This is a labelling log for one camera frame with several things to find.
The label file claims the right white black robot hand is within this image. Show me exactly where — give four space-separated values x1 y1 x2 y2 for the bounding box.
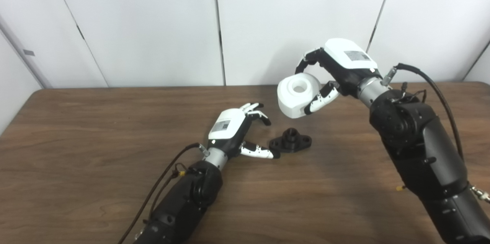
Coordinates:
295 38 383 115

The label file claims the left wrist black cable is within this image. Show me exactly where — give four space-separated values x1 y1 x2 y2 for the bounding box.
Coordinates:
118 143 210 244

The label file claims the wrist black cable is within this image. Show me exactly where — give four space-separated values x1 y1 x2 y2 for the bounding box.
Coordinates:
118 143 210 244
381 63 490 202

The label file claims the black flanged holder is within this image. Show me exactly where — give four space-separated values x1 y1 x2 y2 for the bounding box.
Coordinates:
269 128 312 154

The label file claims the thin wire on arm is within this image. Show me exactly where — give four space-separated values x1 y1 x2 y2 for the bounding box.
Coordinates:
398 82 427 103
147 163 188 218

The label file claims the round white plastic piece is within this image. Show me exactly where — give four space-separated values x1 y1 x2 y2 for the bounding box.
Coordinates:
277 72 322 119

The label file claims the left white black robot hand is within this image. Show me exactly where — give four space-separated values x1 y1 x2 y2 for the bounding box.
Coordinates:
207 102 281 160

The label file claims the thin wire on right arm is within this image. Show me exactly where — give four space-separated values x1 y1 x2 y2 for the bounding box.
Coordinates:
398 82 427 103

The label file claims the thin wire on left arm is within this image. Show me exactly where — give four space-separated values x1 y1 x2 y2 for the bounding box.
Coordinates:
147 163 188 218

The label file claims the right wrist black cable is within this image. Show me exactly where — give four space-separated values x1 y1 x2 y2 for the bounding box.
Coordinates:
381 63 490 202

